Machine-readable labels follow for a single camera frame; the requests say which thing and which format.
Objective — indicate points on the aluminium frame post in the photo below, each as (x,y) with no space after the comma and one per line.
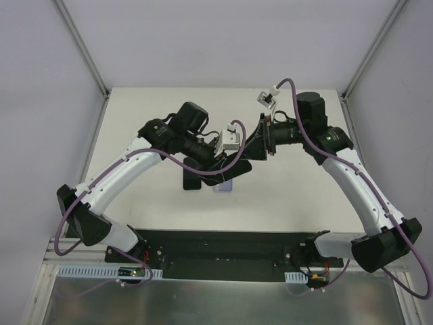
(380,37)
(80,46)

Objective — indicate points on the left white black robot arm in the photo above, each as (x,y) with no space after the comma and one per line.
(178,137)

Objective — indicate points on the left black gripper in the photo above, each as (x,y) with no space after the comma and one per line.
(208,169)

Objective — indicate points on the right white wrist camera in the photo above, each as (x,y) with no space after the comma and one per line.
(266,98)

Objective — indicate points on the left white cable duct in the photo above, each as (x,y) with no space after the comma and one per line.
(103,272)

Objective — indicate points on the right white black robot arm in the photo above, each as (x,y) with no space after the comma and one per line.
(387,232)

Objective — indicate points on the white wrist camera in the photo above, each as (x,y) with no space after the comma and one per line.
(228,139)
(266,98)

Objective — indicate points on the aluminium rail profile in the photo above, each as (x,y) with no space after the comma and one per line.
(80,255)

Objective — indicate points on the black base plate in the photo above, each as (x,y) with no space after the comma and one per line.
(230,256)

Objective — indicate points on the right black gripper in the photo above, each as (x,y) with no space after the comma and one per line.
(268,136)

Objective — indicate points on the black smartphone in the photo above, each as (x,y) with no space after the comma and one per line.
(191,181)

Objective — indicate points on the lilac phone case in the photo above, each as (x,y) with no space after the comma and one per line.
(225,187)

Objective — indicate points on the reflective metal sheet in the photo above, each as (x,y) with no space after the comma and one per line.
(356,298)

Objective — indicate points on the left aluminium frame post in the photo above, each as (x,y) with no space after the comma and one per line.
(80,46)

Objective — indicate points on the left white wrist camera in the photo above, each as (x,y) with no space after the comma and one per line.
(228,139)

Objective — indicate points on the right aluminium frame post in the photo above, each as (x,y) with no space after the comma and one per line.
(380,37)

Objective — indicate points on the right white cable duct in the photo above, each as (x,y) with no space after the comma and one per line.
(296,278)

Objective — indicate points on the white cable duct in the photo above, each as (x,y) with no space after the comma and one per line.
(103,272)
(296,278)

